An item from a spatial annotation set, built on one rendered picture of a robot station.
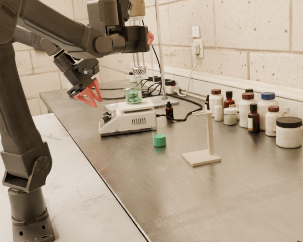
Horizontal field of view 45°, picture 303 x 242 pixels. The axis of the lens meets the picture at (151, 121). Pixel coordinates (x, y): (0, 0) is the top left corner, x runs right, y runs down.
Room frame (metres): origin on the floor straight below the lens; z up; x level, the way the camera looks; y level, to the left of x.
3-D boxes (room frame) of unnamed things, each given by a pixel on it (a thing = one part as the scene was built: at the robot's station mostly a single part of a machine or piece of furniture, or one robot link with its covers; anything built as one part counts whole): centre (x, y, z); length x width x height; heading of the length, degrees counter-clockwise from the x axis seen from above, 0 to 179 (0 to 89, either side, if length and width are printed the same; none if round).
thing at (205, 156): (0.91, -0.12, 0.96); 0.08 x 0.08 x 0.13; 13
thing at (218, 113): (1.26, -0.24, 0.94); 0.03 x 0.03 x 0.08
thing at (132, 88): (1.28, 0.06, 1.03); 0.07 x 0.06 x 0.08; 94
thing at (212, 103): (1.32, -0.25, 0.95); 0.06 x 0.06 x 0.10
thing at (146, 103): (1.27, 0.05, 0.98); 0.12 x 0.12 x 0.01; 5
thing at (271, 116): (1.04, -0.36, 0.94); 0.05 x 0.05 x 0.09
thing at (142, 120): (1.26, 0.08, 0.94); 0.22 x 0.13 x 0.08; 96
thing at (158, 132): (1.05, -0.02, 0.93); 0.04 x 0.04 x 0.06
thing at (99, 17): (0.88, 0.10, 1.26); 0.12 x 0.09 x 0.12; 144
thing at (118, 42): (0.91, 0.08, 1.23); 0.07 x 0.06 x 0.07; 145
